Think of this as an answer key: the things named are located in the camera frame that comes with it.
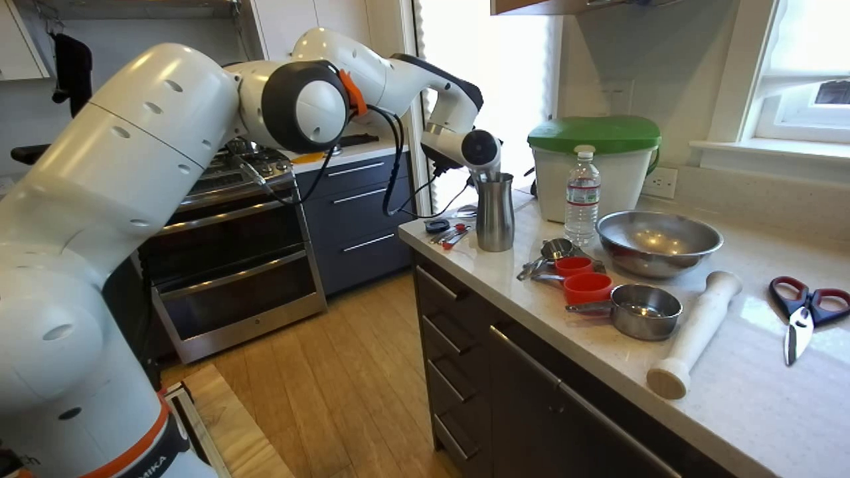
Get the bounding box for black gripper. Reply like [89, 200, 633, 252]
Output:
[469, 163, 504, 188]

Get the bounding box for silver utensil holder cup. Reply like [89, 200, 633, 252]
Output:
[475, 171, 519, 254]

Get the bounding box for dark kitchen counter cabinet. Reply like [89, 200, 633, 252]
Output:
[396, 222, 738, 478]

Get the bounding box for kitchen window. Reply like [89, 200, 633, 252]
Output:
[753, 0, 850, 148]

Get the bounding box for red black kitchen scissors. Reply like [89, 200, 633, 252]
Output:
[765, 274, 850, 368]

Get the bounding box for red silver measuring spoons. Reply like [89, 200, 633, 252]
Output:
[439, 220, 471, 252]

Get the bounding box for clear plastic water bottle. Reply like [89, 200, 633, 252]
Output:
[563, 143, 604, 252]

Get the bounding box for silver measuring spoon set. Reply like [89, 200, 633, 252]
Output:
[515, 236, 580, 286]

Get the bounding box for white bin green lid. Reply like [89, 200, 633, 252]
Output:
[527, 114, 664, 226]

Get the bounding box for small red measuring cup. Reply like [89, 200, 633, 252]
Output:
[554, 254, 597, 278]

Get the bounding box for blue drawer cabinet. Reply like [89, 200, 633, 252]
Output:
[296, 148, 421, 299]

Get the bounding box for large red measuring cup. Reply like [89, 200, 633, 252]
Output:
[560, 269, 616, 311]

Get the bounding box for large silver mixing bowl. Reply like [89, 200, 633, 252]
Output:
[596, 208, 726, 281]

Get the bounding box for small silver measuring cup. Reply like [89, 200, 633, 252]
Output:
[567, 281, 685, 345]

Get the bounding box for stainless steel oven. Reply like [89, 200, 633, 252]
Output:
[142, 135, 330, 368]

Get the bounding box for wooden cart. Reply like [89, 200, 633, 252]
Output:
[163, 359, 297, 478]

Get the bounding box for black hanging cloth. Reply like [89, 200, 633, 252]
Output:
[48, 29, 97, 119]

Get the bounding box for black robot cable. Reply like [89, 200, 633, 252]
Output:
[291, 100, 473, 220]

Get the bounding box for silver drawer handle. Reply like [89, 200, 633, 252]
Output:
[430, 411, 473, 465]
[421, 314, 463, 359]
[415, 264, 459, 303]
[429, 355, 471, 407]

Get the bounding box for white wall outlet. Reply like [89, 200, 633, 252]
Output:
[643, 164, 681, 203]

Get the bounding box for long silver cabinet handle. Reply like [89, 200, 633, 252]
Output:
[487, 323, 685, 478]

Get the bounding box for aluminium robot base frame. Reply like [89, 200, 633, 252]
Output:
[164, 380, 215, 478]

